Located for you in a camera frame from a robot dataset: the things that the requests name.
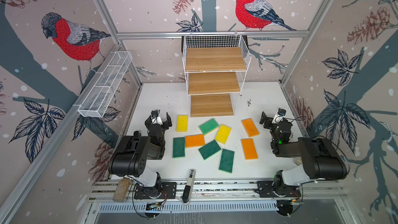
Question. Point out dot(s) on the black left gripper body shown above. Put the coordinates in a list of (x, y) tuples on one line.
[(158, 125)]

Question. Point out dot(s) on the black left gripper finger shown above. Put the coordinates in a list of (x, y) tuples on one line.
[(148, 122), (168, 122)]

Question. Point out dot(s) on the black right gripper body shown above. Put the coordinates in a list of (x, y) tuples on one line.
[(274, 125)]

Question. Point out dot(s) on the yellow sponge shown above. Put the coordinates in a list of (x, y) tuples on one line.
[(182, 123), (223, 134)]

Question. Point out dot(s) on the orange sponge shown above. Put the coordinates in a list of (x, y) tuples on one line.
[(249, 149), (194, 141), (250, 127)]

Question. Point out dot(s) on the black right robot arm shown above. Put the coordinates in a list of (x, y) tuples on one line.
[(319, 158)]

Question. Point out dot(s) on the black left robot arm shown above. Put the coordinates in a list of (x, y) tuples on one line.
[(131, 155)]

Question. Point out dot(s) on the dark green sponge left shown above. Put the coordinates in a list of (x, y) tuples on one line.
[(178, 147)]

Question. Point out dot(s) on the dark green sponge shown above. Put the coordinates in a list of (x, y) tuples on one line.
[(178, 147), (209, 149), (227, 161)]

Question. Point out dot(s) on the light green sponge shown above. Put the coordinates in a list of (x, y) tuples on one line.
[(209, 126)]

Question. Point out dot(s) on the dark green sponge centre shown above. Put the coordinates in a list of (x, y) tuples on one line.
[(209, 149)]

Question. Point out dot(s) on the dark green sponge near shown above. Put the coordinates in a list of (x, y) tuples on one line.
[(227, 161)]

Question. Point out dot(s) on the black white handheld scraper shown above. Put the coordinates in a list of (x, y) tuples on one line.
[(187, 193)]

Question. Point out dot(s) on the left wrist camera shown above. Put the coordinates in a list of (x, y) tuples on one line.
[(155, 117)]

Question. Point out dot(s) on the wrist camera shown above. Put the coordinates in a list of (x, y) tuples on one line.
[(155, 117), (279, 116)]

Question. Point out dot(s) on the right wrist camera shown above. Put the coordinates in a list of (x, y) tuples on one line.
[(279, 116)]

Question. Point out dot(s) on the white wire wall basket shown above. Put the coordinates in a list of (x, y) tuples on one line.
[(101, 94)]

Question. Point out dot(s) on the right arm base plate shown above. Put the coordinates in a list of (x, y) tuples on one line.
[(267, 189)]

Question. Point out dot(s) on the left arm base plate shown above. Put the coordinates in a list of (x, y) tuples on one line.
[(166, 190)]

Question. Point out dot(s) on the white wire wooden shelf unit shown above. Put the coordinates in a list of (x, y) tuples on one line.
[(215, 68)]

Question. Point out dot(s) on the aluminium frame crossbar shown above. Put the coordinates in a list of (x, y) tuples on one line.
[(174, 35)]

